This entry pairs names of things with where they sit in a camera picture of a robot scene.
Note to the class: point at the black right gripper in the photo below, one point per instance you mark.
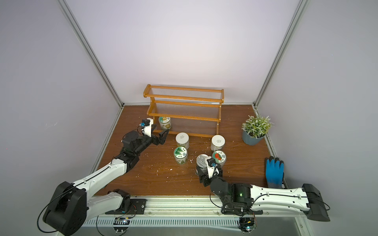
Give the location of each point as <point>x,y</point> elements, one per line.
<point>205,174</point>

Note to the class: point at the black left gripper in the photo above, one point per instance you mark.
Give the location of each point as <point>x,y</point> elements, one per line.
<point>159,139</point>

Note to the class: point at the metal can green label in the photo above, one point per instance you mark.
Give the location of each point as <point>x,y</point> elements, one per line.
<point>201,161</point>

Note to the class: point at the strawberry seed jar red label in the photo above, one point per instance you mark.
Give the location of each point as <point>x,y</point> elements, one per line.
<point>220,157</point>

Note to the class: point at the white-lid seed jar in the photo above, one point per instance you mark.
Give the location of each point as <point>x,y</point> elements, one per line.
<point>217,142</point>
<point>183,140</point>

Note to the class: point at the mimosa seed jar green label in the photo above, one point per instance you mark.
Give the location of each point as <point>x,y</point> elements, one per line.
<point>180,155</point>

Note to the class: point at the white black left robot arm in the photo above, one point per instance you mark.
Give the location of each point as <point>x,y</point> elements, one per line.
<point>72,204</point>

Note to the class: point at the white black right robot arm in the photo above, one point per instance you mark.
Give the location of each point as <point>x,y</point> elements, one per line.
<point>247,199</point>

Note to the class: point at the sunflower seed jar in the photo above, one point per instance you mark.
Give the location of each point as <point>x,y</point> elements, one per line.
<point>165,123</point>

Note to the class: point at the orange wooden three-tier shelf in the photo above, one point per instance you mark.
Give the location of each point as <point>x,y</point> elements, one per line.
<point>195,111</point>

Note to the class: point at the blue-grey plant pot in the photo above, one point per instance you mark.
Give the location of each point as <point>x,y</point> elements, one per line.
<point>249,140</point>

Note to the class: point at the green artificial plant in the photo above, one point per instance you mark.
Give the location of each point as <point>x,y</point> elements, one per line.
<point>257,127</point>

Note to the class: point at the blue black work glove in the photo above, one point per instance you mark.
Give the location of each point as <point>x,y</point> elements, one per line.
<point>274,172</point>

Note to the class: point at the right controller board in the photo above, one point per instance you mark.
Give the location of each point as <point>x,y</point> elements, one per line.
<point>247,224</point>

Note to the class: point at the controller board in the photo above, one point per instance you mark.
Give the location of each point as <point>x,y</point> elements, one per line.
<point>247,224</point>
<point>121,225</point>

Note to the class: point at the left controller board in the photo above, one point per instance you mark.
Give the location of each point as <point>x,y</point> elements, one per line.
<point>121,225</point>

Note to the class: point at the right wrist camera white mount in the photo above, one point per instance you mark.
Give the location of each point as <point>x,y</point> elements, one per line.
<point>212,167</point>

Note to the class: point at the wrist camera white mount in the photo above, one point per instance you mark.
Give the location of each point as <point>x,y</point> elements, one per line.
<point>212,167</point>
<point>146,126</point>

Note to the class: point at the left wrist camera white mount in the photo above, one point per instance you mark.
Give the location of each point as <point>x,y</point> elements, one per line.
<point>146,126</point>

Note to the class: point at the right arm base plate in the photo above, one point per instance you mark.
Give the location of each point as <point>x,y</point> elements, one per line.
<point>240,211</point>

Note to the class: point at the aluminium front rail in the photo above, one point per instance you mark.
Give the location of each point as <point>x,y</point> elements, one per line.
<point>178,206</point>

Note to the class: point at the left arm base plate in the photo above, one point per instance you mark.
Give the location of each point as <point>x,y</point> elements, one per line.
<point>133,206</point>

